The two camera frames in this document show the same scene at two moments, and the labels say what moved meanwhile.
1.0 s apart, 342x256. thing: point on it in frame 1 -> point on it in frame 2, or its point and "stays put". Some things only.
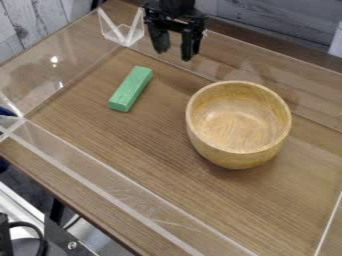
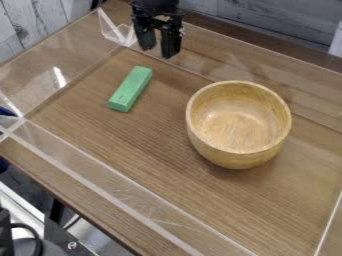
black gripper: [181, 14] -> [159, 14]
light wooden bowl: [237, 122] stays put
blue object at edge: [5, 111] stays put
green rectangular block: [124, 97] stays put
